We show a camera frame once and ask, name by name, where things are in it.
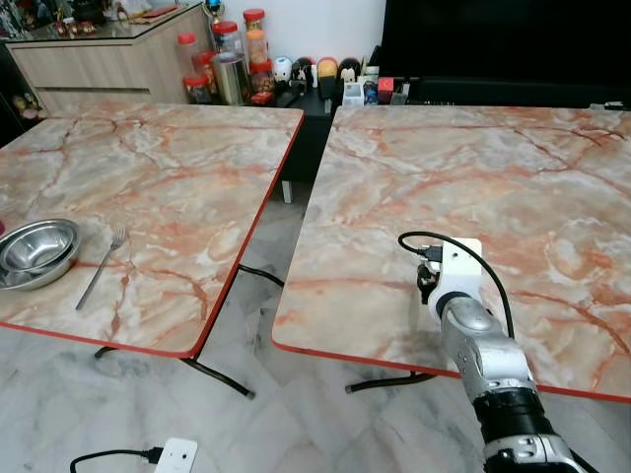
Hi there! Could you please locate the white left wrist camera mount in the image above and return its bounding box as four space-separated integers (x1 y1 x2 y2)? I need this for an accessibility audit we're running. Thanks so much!
154 438 199 473

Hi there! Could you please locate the black round figurine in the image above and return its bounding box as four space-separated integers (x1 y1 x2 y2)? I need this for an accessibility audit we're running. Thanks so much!
339 57 364 83

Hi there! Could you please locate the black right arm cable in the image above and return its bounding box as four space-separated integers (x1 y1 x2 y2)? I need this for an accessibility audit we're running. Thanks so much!
397 231 517 342

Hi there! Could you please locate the black television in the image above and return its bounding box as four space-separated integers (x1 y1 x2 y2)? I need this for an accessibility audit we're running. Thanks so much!
379 0 631 86

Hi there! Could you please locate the small steel bowl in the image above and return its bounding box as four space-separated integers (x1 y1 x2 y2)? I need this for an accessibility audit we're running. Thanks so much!
0 219 80 274

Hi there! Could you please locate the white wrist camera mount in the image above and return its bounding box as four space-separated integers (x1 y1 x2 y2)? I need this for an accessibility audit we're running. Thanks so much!
154 438 199 473
426 237 484 308

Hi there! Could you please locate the yellow figurine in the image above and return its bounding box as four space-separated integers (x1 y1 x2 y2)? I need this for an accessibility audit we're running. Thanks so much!
315 56 340 88

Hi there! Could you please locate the slim clear red lid jar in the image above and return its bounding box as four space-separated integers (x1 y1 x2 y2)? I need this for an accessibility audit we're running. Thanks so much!
176 33 199 78

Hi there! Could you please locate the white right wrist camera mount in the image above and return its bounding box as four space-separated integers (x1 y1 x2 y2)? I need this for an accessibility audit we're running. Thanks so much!
426 237 484 308

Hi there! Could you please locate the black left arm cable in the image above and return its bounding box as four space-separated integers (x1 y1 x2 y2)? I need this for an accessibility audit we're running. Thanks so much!
69 446 165 473

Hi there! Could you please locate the tall red lid jar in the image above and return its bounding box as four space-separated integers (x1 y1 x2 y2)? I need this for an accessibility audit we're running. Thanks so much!
243 9 269 66

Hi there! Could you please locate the steel canister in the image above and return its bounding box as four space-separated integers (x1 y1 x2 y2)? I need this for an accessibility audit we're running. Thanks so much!
211 51 250 107

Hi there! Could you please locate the white figurine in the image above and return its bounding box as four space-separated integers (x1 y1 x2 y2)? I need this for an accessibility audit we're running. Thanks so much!
272 55 295 84

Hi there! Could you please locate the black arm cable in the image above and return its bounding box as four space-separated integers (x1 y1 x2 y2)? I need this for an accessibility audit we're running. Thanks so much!
69 446 165 473
397 231 517 342

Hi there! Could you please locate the wide red lid jar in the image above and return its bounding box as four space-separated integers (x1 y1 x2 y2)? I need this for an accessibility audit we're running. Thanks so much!
212 20 244 56

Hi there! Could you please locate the short red lid jar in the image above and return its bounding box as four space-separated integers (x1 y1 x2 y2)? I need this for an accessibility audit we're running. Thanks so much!
183 74 214 105

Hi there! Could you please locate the marble top folding table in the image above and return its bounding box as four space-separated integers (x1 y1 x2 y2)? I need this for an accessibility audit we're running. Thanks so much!
271 103 631 405
0 101 306 400

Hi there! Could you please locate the red lid snack jar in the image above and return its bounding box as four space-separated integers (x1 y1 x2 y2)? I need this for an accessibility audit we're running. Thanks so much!
248 60 276 103

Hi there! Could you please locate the steel fork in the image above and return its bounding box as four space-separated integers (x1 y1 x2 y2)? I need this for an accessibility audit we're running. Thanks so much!
76 228 129 312

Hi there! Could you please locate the light wood sideboard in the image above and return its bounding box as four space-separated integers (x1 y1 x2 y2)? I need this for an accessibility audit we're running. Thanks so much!
4 4 215 115

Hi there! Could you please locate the large steel bowl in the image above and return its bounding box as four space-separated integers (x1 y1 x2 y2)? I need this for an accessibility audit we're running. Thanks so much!
0 236 83 293

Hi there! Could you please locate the small white box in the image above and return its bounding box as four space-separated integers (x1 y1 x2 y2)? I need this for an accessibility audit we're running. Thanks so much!
341 82 365 107

